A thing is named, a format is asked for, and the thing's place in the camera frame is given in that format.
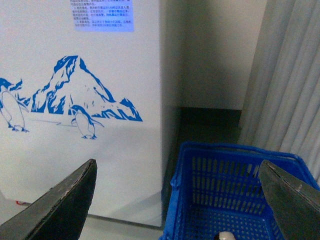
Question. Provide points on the white chest freezer blue rim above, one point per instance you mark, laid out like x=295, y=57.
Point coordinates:
x=91, y=79

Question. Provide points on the blue plastic shopping basket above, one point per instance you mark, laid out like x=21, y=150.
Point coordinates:
x=216, y=188

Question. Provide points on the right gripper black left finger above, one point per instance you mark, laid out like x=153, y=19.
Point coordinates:
x=60, y=213

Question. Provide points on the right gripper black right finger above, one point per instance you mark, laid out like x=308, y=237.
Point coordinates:
x=294, y=203

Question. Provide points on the white pleated curtain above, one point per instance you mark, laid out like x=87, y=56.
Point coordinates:
x=281, y=110

